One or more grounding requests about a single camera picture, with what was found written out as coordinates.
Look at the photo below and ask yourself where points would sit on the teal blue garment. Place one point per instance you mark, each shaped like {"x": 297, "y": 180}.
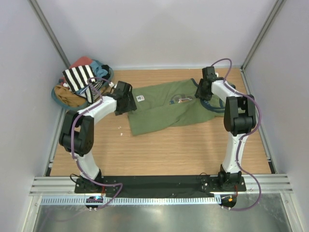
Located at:
{"x": 101, "y": 70}

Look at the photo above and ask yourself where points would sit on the aluminium corner post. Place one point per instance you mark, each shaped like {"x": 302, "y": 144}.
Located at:
{"x": 263, "y": 31}
{"x": 49, "y": 31}

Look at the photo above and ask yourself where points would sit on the black white striped top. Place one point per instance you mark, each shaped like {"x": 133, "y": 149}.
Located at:
{"x": 77, "y": 77}

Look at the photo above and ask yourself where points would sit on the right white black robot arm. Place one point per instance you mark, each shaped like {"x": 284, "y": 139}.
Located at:
{"x": 239, "y": 121}

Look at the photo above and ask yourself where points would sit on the green motorcycle tank top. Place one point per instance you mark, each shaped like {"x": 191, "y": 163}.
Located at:
{"x": 171, "y": 104}

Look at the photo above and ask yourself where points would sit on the aluminium front rail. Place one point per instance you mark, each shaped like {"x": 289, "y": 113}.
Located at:
{"x": 265, "y": 183}

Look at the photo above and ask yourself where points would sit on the red garment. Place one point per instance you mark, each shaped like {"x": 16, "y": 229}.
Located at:
{"x": 82, "y": 61}

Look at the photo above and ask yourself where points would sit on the mustard yellow garment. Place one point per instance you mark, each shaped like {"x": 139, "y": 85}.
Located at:
{"x": 67, "y": 97}

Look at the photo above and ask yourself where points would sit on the teal laundry basket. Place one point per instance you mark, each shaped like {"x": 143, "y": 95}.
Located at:
{"x": 90, "y": 93}

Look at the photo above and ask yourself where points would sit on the left aluminium corner post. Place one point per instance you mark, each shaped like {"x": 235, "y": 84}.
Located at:
{"x": 49, "y": 31}

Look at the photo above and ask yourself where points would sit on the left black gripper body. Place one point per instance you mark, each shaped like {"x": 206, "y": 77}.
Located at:
{"x": 122, "y": 110}

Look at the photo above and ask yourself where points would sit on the right aluminium corner post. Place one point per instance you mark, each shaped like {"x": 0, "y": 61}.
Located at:
{"x": 263, "y": 31}

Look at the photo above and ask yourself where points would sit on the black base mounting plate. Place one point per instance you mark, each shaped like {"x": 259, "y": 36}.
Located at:
{"x": 160, "y": 186}

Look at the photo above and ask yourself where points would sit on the perforated white cable duct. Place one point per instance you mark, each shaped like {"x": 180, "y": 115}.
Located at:
{"x": 96, "y": 200}

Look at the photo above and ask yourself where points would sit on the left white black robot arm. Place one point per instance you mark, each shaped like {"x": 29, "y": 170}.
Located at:
{"x": 77, "y": 135}

